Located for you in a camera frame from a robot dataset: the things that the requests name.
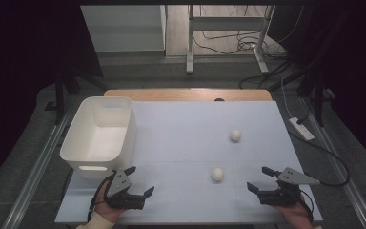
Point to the white metal desk frame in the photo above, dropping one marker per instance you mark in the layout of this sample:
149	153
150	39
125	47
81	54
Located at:
225	24

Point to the person's left hand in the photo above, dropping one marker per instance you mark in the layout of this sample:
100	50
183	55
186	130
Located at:
103	208

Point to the white cabinet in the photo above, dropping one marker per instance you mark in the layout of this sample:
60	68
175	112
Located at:
124	28

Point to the person's right hand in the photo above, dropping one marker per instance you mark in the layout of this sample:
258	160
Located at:
294	213

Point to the pale blue table board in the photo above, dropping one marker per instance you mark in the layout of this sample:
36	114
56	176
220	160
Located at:
184	133

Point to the white power strip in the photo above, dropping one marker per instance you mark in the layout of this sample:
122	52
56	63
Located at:
301	129

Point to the aluminium floor rail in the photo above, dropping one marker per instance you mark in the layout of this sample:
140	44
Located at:
38	165
340	171

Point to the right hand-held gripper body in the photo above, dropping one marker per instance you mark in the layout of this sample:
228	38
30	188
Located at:
287	191

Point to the wooden table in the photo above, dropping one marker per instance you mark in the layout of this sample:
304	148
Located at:
187	94

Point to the black stand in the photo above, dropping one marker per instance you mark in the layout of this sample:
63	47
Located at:
317	95
60	95

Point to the white plastic storage bin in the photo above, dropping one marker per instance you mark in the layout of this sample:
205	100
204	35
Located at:
98	143

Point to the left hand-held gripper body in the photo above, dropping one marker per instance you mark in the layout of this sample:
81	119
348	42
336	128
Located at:
119	186

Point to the white ping-pong ball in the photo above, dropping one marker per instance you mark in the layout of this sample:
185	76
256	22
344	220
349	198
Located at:
217	174
235	135

